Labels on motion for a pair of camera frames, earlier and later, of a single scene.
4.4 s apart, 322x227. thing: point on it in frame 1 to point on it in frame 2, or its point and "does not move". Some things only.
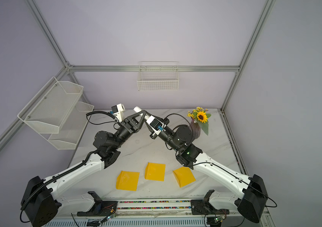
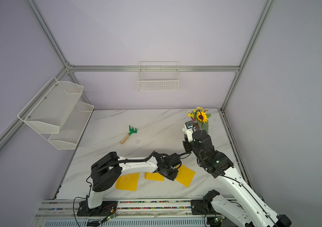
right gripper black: (156, 135) to (188, 144)
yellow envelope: (155, 171) does not move
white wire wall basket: (156, 75) does not move
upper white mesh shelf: (49, 109) does not move
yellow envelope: (184, 176) does not move
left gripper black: (131, 125) to (173, 177)
